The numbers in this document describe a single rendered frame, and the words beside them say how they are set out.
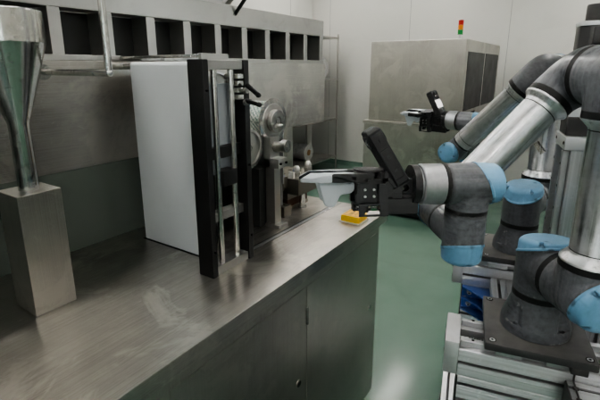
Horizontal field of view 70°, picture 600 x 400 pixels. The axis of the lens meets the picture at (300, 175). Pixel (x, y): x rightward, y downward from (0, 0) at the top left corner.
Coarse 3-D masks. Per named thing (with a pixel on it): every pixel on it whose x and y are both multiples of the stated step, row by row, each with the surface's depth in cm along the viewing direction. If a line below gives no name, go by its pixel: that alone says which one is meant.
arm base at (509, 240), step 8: (504, 224) 144; (496, 232) 148; (504, 232) 144; (512, 232) 142; (520, 232) 141; (528, 232) 140; (536, 232) 141; (496, 240) 147; (504, 240) 145; (512, 240) 142; (496, 248) 146; (504, 248) 143; (512, 248) 141
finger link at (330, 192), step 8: (312, 176) 73; (320, 176) 73; (328, 176) 73; (320, 184) 73; (328, 184) 73; (336, 184) 74; (344, 184) 74; (352, 184) 74; (328, 192) 74; (336, 192) 74; (344, 192) 74; (328, 200) 74; (336, 200) 74
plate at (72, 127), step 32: (64, 64) 116; (96, 64) 123; (256, 64) 182; (288, 64) 201; (320, 64) 224; (64, 96) 117; (96, 96) 125; (128, 96) 133; (288, 96) 204; (320, 96) 228; (0, 128) 105; (32, 128) 111; (64, 128) 118; (96, 128) 126; (128, 128) 134; (0, 160) 106; (64, 160) 119; (96, 160) 127
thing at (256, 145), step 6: (252, 132) 135; (252, 138) 135; (258, 138) 137; (252, 144) 135; (258, 144) 138; (252, 150) 135; (258, 150) 139; (252, 156) 136; (258, 156) 138; (252, 162) 137
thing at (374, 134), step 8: (368, 128) 77; (376, 128) 74; (368, 136) 74; (376, 136) 74; (384, 136) 75; (368, 144) 75; (376, 144) 74; (384, 144) 74; (376, 152) 75; (384, 152) 74; (392, 152) 74; (384, 160) 74; (392, 160) 74; (392, 168) 75; (400, 168) 75; (392, 176) 75; (400, 176) 75; (400, 184) 75
